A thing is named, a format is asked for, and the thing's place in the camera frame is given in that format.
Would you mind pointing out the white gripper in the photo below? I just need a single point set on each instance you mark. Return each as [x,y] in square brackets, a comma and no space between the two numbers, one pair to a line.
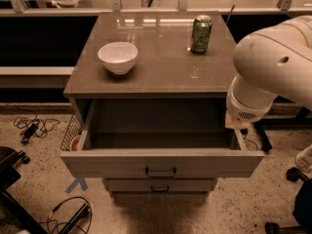
[241,110]

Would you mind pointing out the grey drawer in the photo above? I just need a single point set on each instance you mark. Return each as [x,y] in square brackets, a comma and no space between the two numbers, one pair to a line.
[172,138]
[157,185]

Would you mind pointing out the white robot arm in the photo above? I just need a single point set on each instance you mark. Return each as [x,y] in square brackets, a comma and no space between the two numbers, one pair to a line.
[272,62]

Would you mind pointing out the grey drawer cabinet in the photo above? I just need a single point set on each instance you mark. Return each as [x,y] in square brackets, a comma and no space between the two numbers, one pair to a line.
[164,66]

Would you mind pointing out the black stand leg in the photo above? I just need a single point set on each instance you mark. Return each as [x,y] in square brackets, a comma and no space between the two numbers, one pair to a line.
[266,145]

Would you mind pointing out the green soda can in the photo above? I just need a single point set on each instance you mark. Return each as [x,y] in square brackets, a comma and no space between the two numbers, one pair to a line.
[201,32]

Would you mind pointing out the dark chair right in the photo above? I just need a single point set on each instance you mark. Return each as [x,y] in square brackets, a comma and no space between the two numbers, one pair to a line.
[302,211]

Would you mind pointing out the white bowl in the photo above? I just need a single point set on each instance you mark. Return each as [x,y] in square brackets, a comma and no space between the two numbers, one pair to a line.
[118,57]

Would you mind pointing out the blue tape cross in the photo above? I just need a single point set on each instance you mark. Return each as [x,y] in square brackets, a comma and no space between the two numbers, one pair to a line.
[78,181]

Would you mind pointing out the wire basket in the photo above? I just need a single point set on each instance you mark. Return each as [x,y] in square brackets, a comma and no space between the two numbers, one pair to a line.
[73,130]

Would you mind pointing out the black power adapter with cable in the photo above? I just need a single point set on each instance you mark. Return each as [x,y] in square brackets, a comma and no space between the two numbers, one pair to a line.
[31,125]

